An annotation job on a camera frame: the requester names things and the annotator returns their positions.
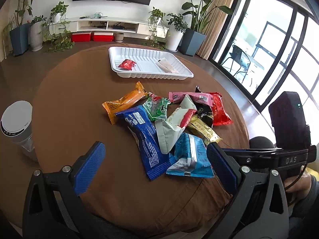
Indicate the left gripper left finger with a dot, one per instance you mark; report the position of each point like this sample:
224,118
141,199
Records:
53,207

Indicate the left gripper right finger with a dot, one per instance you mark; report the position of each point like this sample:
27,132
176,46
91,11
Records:
258,207

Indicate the light blue snack packet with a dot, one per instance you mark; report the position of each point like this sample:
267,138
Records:
191,158

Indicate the gold snack packet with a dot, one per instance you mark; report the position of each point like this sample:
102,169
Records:
203,131

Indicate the blue roll cake packet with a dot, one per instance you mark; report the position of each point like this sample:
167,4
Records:
155,163

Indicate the white and red snack packet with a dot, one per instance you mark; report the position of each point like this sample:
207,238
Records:
169,130

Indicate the person's right forearm sleeve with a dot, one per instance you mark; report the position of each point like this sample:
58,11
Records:
303,222

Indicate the person's right hand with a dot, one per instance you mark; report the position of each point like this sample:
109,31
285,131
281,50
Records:
296,181

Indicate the grey office chair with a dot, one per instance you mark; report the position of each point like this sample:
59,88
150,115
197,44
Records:
260,142

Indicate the large red snack bag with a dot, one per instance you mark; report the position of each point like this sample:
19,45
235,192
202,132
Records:
219,113

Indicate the black snack packet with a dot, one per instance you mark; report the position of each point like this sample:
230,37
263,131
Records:
204,112

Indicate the black balcony chair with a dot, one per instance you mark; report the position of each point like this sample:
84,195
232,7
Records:
237,55

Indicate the orange snack bar wrapper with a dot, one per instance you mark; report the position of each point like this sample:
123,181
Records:
125,102

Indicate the green snack packet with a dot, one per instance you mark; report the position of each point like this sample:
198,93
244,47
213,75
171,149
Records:
156,106

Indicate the large plant blue pot right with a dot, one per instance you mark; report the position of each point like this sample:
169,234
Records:
200,13

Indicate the pale pink snack packet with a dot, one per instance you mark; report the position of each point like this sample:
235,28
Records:
166,66

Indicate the plant in white pot right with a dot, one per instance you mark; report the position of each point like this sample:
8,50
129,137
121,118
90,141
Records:
177,28

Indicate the beige curtain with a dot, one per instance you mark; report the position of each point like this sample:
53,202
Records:
214,27

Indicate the small red snack packet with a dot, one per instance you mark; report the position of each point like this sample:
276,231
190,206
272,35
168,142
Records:
127,64

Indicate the white plastic tray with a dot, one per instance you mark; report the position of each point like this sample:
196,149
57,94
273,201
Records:
146,64

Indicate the trailing plant on console right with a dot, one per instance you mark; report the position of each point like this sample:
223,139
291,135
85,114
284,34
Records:
155,18

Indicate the trailing plant on console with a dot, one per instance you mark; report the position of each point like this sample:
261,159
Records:
155,18
55,29

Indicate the left red storage box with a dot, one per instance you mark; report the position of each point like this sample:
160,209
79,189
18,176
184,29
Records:
81,37

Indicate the red storage box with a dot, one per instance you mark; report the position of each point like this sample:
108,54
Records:
103,36
81,37

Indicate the tall plant blue pot left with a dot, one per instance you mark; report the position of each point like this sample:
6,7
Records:
17,30

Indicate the plant in white ribbed pot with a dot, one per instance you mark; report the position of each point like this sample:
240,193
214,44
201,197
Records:
36,33

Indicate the right red storage box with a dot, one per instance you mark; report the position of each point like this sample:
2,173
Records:
103,36

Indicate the trailing plant on console left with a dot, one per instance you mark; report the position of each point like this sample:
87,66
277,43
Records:
55,29

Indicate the white tv console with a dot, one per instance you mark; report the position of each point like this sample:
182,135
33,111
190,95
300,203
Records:
130,28

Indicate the small brown pot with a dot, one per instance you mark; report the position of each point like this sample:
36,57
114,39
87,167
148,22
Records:
118,37

